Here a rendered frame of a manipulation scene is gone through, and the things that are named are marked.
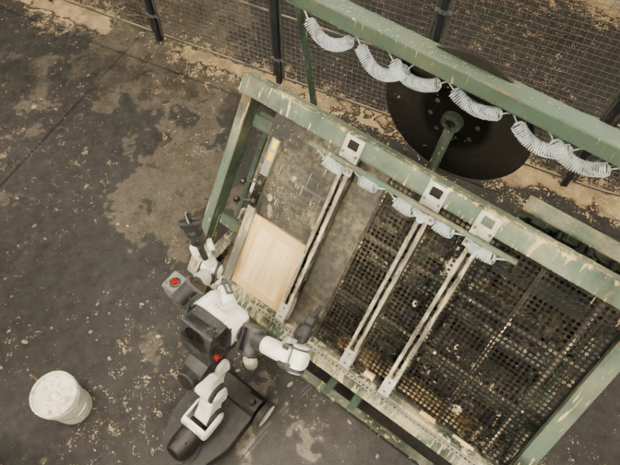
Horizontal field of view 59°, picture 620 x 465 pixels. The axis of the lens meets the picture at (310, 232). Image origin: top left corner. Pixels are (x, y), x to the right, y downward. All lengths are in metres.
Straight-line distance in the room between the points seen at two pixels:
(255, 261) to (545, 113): 1.73
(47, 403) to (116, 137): 2.50
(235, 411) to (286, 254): 1.27
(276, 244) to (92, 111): 3.05
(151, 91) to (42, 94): 1.05
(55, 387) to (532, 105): 3.24
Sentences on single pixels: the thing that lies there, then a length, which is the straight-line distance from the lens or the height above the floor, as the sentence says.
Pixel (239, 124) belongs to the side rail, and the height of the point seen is 1.65.
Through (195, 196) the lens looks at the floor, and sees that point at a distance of 4.79.
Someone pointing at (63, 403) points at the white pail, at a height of 0.37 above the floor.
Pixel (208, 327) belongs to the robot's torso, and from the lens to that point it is 2.70.
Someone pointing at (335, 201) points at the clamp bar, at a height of 1.60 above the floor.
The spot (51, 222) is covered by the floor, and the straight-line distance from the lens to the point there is 5.03.
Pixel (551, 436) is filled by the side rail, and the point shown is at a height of 1.21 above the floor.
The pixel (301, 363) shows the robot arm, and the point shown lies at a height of 1.44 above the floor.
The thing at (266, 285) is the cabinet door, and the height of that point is 0.98.
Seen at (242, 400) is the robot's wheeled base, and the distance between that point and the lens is 3.83.
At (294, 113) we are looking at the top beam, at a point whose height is 1.86.
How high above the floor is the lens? 3.90
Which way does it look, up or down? 60 degrees down
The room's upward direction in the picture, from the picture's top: straight up
